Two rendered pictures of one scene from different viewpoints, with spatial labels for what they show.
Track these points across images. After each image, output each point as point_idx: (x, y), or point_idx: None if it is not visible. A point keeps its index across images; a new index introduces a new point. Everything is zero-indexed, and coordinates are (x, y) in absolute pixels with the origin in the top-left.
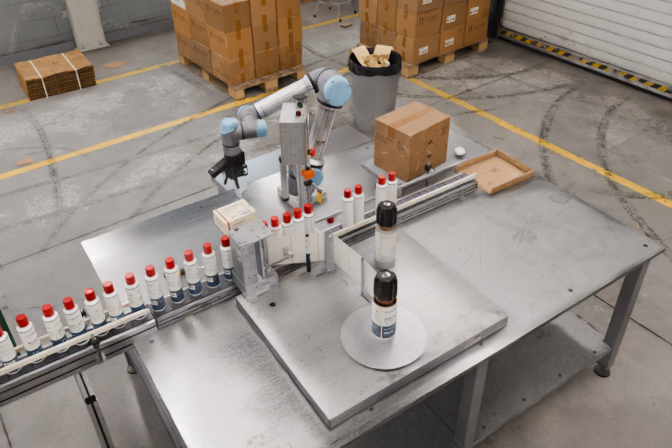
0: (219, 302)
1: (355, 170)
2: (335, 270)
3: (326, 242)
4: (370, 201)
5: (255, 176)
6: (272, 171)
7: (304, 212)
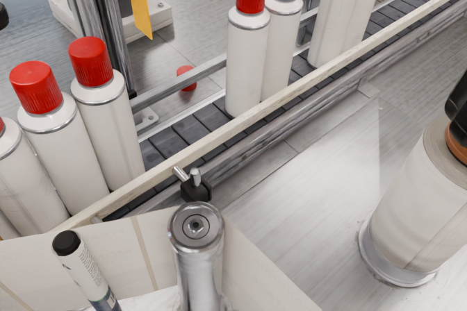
0: None
1: None
2: (226, 309)
3: (187, 268)
4: (300, 27)
5: None
6: None
7: (77, 80)
